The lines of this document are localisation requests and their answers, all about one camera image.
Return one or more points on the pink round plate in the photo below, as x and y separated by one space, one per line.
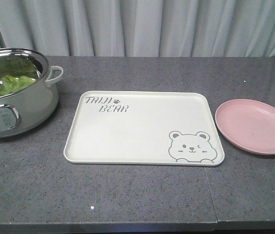
248 124

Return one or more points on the green lettuce leaf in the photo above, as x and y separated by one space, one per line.
10 84

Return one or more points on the cream bear serving tray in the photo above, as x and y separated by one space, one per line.
130 127

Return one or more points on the green electric cooking pot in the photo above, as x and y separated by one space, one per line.
31 106

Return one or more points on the white pleated curtain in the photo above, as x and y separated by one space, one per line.
140 28

